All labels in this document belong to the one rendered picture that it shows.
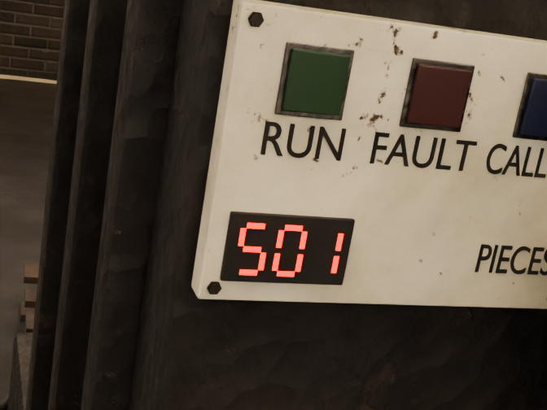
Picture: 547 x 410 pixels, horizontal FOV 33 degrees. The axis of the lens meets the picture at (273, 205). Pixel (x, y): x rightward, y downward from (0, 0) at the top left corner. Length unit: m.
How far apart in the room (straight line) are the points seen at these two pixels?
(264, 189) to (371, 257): 0.09
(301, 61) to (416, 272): 0.17
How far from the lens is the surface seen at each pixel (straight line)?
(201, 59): 0.56
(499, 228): 0.63
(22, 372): 2.17
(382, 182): 0.58
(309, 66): 0.53
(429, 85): 0.57
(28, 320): 2.65
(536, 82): 0.60
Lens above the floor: 1.28
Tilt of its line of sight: 17 degrees down
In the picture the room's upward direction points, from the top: 10 degrees clockwise
